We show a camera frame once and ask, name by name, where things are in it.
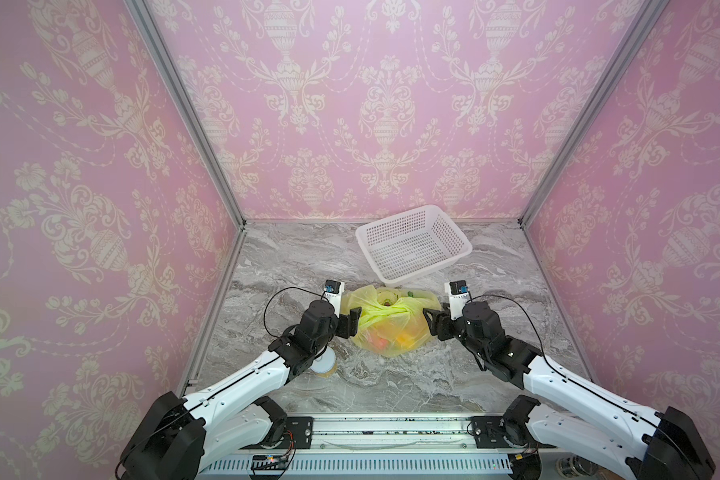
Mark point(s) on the white plastic basket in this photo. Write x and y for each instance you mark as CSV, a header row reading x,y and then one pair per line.
x,y
411,244

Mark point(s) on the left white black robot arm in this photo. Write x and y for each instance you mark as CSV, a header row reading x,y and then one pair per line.
x,y
180,436

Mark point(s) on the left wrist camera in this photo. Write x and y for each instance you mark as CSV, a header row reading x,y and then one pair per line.
x,y
333,291

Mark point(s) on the metal can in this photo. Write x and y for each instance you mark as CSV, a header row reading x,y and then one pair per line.
x,y
573,467

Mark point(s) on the small circuit board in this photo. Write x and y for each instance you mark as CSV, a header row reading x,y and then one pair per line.
x,y
270,464

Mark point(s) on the black mounting plate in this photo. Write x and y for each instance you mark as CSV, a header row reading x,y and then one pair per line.
x,y
489,432
290,432

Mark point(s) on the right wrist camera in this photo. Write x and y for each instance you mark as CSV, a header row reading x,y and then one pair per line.
x,y
459,296

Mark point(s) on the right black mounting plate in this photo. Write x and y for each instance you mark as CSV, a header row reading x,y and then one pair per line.
x,y
489,432

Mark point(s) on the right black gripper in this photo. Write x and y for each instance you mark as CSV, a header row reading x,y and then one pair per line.
x,y
445,323

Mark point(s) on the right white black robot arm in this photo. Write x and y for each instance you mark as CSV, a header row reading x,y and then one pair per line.
x,y
562,409

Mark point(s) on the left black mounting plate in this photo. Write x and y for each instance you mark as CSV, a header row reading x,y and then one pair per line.
x,y
290,432

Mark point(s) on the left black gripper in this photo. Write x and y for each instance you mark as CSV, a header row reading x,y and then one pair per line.
x,y
350,323

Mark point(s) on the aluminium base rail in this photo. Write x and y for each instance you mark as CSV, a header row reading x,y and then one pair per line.
x,y
388,446

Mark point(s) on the yellow-green plastic bag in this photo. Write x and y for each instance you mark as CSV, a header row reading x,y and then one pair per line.
x,y
391,322

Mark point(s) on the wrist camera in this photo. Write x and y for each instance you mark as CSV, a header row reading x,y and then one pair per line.
x,y
459,296
333,291

